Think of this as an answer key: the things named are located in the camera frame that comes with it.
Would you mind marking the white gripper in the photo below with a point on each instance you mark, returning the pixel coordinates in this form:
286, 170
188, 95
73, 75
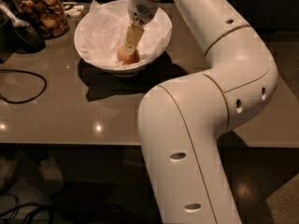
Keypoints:
140, 12

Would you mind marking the orange apple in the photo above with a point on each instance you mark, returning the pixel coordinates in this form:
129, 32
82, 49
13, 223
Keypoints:
126, 58

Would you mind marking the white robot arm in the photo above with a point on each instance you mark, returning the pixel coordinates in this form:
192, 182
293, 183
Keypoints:
179, 121

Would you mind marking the white bowl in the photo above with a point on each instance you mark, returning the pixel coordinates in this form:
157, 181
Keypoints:
93, 52

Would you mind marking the black mat under bowl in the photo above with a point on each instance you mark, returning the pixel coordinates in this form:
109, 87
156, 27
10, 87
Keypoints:
102, 85

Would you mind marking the white paper liner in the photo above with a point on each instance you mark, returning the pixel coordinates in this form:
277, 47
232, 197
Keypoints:
102, 34

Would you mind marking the small white items on table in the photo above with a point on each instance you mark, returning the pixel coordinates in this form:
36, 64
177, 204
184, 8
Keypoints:
73, 11

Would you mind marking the glass jar of dried chips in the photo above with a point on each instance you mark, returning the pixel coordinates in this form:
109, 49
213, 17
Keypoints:
47, 16

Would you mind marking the black round appliance base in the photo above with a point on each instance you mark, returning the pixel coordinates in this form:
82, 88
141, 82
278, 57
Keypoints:
29, 39

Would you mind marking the white shoe right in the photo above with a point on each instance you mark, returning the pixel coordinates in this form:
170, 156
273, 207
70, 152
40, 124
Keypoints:
51, 174

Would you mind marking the white shoe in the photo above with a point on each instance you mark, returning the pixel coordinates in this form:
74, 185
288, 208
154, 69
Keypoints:
51, 174
8, 168

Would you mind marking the white shoe left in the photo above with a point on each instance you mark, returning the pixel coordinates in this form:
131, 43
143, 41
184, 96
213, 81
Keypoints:
8, 168

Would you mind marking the silver spoon handle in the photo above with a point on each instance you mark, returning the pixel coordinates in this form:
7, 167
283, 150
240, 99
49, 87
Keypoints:
15, 21

